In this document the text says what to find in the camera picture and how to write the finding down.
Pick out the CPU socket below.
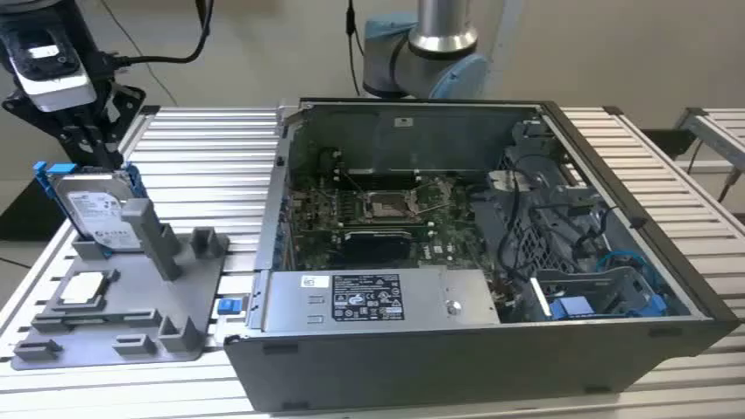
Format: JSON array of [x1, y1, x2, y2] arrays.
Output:
[[364, 189, 424, 220]]

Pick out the long black wire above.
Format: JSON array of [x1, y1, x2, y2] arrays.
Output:
[[498, 152, 560, 280]]

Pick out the blue wire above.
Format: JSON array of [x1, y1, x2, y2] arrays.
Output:
[[596, 247, 667, 302]]

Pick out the green motherboard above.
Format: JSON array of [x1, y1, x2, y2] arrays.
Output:
[[289, 172, 502, 272]]

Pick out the black block beside table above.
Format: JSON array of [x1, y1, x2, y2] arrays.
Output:
[[640, 128, 698, 161]]

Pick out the thick black camera cable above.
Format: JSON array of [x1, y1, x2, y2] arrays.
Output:
[[102, 17, 215, 66]]

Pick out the black RAM slots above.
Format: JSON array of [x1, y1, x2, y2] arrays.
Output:
[[341, 168, 424, 187]]

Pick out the black box on floor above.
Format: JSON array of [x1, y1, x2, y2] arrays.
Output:
[[0, 176, 75, 242]]

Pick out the metal slat side table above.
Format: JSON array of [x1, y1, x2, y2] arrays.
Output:
[[675, 106, 745, 152]]

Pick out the metal socket cover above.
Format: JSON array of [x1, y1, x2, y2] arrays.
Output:
[[414, 179, 455, 210]]

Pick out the thin metal locking lever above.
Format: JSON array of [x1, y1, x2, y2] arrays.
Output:
[[339, 168, 370, 194]]

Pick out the blue disk bay latch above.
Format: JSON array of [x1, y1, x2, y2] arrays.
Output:
[[550, 296, 596, 319]]

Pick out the grey plastic parts rack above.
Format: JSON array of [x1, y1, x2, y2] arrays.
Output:
[[11, 198, 233, 373]]

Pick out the grey metal disk bay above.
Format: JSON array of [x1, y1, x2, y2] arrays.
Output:
[[527, 265, 676, 324]]

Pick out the silver power supply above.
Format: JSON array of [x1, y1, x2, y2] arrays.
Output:
[[259, 269, 502, 332]]

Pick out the black open PC case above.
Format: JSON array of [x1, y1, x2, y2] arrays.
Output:
[[225, 96, 742, 414]]

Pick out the black wire with connector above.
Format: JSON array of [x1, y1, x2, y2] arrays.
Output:
[[574, 203, 616, 265]]

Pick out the silver CPU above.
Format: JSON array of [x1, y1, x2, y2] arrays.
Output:
[[58, 272, 114, 306]]

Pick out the thin black cable with ferrite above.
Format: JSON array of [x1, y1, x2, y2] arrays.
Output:
[[346, 0, 367, 98]]

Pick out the thin black wall wire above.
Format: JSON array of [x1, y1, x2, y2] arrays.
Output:
[[98, 0, 181, 107]]

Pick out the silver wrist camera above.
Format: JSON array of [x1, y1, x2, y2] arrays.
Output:
[[0, 25, 99, 111]]

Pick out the hard disk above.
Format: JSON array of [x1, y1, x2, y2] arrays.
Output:
[[33, 161, 147, 259]]

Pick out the grey perforated drive cage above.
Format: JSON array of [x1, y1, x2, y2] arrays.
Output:
[[471, 143, 612, 280]]

